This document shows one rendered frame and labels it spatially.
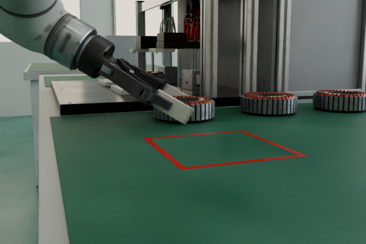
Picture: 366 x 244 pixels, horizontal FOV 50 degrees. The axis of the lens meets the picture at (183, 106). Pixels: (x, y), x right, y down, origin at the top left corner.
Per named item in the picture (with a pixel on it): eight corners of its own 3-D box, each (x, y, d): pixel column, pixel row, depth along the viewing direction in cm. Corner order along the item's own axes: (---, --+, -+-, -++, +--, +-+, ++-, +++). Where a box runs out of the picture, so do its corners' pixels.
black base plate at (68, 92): (60, 115, 76) (60, 104, 76) (51, 87, 136) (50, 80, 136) (268, 104, 92) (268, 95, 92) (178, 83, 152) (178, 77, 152)
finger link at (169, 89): (158, 96, 77) (159, 96, 78) (189, 114, 77) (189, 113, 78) (166, 83, 77) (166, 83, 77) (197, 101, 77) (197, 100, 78)
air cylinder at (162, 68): (164, 83, 125) (164, 66, 124) (157, 81, 132) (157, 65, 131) (179, 83, 127) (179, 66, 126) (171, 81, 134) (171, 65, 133)
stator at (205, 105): (148, 123, 67) (148, 102, 66) (158, 113, 78) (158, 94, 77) (214, 124, 66) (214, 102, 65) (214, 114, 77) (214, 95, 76)
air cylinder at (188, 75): (191, 90, 103) (191, 69, 102) (182, 88, 110) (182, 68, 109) (209, 90, 104) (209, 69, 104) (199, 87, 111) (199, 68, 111)
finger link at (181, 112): (158, 88, 66) (158, 89, 65) (194, 109, 66) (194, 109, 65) (150, 103, 66) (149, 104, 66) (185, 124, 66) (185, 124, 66)
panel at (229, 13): (270, 95, 91) (274, -38, 87) (177, 78, 152) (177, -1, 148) (274, 95, 91) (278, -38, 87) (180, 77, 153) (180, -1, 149)
